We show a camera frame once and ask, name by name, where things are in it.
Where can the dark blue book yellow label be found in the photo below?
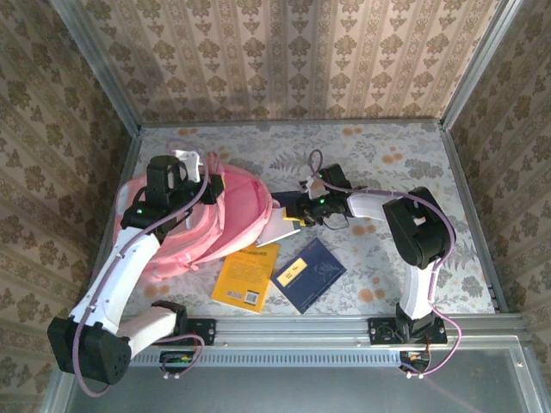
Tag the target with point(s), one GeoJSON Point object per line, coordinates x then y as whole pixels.
{"type": "Point", "coordinates": [310, 275]}

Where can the pink backpack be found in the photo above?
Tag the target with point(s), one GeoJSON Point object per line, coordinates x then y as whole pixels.
{"type": "Point", "coordinates": [241, 215]}

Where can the yellow paperback book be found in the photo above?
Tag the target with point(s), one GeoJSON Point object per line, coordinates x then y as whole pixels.
{"type": "Point", "coordinates": [245, 277]}

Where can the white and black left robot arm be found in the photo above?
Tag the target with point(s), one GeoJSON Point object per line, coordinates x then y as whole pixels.
{"type": "Point", "coordinates": [116, 275]}

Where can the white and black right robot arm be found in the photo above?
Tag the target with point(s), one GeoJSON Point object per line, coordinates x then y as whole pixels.
{"type": "Point", "coordinates": [413, 223]}

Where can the floral table cover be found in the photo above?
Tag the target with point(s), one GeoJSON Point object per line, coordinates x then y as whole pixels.
{"type": "Point", "coordinates": [387, 142]}

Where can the grey metal panel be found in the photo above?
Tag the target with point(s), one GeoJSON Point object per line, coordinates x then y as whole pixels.
{"type": "Point", "coordinates": [280, 391]}

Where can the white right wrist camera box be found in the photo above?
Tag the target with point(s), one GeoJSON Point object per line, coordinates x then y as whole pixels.
{"type": "Point", "coordinates": [314, 186]}

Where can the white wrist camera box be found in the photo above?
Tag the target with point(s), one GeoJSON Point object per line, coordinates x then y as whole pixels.
{"type": "Point", "coordinates": [191, 165]}
{"type": "Point", "coordinates": [314, 186]}

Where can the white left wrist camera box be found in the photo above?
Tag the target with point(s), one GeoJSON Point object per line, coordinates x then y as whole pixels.
{"type": "Point", "coordinates": [191, 165]}

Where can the aluminium table edge rail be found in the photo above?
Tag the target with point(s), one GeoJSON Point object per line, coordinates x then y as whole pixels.
{"type": "Point", "coordinates": [129, 163]}
{"type": "Point", "coordinates": [462, 180]}

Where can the aluminium mounting rail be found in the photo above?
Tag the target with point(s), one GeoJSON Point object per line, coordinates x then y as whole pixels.
{"type": "Point", "coordinates": [292, 331]}

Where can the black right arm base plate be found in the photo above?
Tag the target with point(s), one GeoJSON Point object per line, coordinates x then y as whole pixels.
{"type": "Point", "coordinates": [379, 331]}

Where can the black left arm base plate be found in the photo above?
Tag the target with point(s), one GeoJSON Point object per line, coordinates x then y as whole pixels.
{"type": "Point", "coordinates": [202, 331]}

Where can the aluminium frame post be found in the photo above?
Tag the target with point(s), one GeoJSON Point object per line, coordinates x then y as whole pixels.
{"type": "Point", "coordinates": [478, 64]}
{"type": "Point", "coordinates": [98, 64]}

